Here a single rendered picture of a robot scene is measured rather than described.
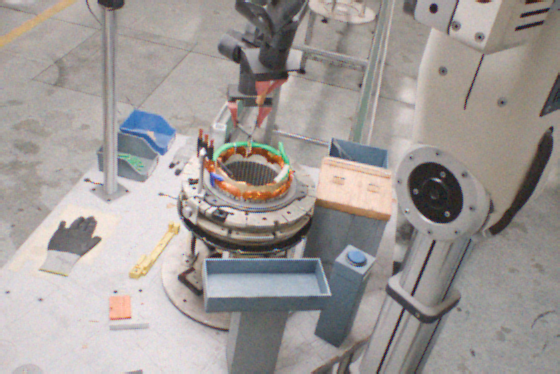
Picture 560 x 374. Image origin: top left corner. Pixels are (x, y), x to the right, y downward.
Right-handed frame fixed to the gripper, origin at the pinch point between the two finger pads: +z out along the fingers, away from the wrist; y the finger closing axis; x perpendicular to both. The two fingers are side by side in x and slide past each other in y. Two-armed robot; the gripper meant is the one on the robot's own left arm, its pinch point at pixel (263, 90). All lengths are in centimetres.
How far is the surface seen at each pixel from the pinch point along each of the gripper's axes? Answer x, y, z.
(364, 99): -65, -89, 91
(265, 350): 45, 8, 32
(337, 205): 17.4, -19.1, 25.1
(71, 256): 2, 42, 54
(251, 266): 30.5, 8.6, 19.7
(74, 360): 33, 46, 44
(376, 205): 20.0, -28.4, 23.9
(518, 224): -19, -198, 163
